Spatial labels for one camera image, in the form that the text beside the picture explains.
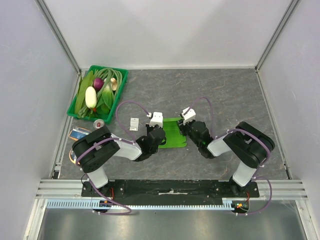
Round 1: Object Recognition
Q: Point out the green plastic tray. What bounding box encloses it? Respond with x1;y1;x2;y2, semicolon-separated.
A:
67;65;129;124

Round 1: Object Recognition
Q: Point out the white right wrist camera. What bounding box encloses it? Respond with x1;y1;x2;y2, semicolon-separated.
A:
181;107;196;125

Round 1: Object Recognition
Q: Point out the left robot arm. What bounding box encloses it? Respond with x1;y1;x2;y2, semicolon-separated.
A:
72;124;167;197

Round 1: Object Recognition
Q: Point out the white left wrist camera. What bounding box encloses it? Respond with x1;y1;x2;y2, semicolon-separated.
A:
146;111;164;128

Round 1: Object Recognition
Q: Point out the green long beans bundle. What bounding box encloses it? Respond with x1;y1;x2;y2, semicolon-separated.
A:
76;67;123;119

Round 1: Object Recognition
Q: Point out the purple onion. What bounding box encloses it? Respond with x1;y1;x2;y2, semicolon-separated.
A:
93;77;105;91

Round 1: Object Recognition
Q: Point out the slotted cable duct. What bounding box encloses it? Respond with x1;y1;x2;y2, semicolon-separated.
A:
46;199;241;211

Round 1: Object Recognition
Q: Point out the beige mushroom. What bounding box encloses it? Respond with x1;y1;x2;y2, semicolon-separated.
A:
110;77;118;91

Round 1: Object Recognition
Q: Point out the green bok choy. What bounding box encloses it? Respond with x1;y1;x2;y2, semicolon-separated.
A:
96;85;114;115

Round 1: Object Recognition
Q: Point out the large green leaf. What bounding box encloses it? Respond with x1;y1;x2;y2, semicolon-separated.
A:
74;70;95;114

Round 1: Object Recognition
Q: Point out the white eggplant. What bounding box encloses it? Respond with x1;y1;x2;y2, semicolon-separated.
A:
85;86;97;109

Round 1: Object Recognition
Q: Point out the small white plastic bag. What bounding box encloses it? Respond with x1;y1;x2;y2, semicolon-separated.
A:
129;117;139;131

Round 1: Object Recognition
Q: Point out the red blue drink can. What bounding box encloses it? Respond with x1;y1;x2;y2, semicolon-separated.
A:
93;119;105;129

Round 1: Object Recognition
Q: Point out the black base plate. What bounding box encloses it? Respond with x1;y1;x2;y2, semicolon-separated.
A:
81;178;261;206

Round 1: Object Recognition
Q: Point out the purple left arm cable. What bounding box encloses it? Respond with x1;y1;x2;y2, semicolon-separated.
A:
76;100;153;216

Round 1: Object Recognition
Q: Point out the yellow tape roll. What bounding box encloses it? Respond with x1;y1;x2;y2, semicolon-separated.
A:
68;149;77;165

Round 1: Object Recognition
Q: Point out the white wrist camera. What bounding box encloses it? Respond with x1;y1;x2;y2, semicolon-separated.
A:
181;107;196;125
146;111;164;128

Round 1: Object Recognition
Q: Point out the green paper box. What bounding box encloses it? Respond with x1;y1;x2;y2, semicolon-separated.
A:
159;117;187;149

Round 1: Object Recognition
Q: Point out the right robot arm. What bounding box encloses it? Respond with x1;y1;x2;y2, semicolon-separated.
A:
177;119;275;197

